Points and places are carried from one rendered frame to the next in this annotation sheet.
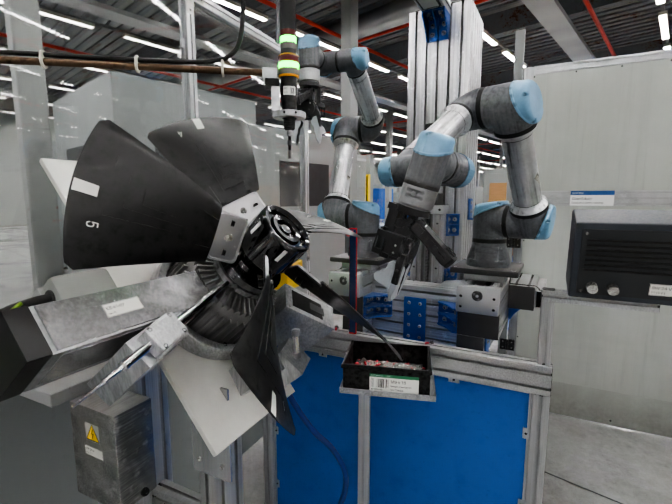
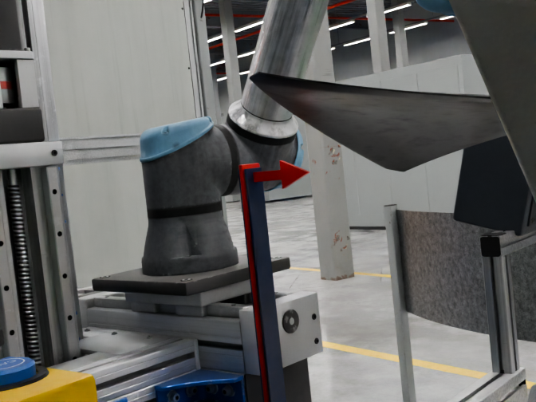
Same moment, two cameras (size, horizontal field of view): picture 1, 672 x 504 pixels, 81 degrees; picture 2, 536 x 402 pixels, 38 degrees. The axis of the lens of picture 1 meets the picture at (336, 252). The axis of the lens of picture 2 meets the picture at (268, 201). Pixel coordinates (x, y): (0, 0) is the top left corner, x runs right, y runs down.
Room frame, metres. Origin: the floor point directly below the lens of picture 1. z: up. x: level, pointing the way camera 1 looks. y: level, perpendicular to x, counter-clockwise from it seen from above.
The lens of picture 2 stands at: (1.03, 0.61, 1.19)
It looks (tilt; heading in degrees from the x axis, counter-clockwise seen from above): 3 degrees down; 283
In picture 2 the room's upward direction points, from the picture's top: 6 degrees counter-clockwise
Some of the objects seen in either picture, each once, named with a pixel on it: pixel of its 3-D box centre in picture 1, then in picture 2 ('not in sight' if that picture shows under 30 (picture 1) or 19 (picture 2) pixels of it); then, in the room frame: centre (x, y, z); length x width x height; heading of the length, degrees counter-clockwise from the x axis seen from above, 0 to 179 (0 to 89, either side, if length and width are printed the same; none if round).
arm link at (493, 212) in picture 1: (492, 219); (183, 161); (1.43, -0.56, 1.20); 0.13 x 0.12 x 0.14; 48
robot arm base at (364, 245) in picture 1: (365, 243); not in sight; (1.68, -0.13, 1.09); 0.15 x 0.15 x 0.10
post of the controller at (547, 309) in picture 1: (546, 326); (499, 302); (0.97, -0.53, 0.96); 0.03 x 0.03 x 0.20; 64
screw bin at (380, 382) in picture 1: (387, 367); not in sight; (0.98, -0.13, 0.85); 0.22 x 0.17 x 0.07; 79
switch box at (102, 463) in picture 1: (114, 445); not in sight; (0.83, 0.50, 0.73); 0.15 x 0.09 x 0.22; 64
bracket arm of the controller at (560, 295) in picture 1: (596, 299); (521, 234); (0.93, -0.63, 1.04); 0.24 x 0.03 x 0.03; 64
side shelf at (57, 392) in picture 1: (96, 361); not in sight; (1.02, 0.64, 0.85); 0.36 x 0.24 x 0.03; 154
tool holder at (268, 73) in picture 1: (284, 94); not in sight; (0.88, 0.11, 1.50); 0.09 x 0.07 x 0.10; 99
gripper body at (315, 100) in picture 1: (310, 102); not in sight; (1.47, 0.09, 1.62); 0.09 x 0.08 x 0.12; 154
